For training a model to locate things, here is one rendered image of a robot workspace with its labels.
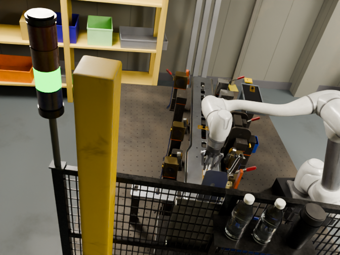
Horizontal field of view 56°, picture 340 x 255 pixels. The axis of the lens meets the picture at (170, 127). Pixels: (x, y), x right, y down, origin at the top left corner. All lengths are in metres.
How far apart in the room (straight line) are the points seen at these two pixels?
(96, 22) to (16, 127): 1.46
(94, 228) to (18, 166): 2.26
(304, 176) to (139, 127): 1.29
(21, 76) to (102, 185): 3.13
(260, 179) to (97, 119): 1.83
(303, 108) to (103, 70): 1.21
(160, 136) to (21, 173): 1.40
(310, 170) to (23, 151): 2.61
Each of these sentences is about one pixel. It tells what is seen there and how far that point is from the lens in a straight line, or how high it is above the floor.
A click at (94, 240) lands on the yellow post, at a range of 1.26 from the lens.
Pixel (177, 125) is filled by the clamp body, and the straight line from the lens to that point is 2.17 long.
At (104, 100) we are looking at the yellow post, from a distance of 0.79.
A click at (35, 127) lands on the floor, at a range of 3.77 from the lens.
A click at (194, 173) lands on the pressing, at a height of 1.00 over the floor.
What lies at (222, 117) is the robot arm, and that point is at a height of 1.47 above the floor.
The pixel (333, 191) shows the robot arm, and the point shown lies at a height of 1.11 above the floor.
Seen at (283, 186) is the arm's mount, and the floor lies 0.81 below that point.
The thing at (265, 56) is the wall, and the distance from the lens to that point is 4.80.
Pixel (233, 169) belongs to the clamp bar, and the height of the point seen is 1.12.
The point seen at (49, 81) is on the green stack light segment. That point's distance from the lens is 0.92.
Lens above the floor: 2.40
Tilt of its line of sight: 39 degrees down
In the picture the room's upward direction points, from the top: 10 degrees clockwise
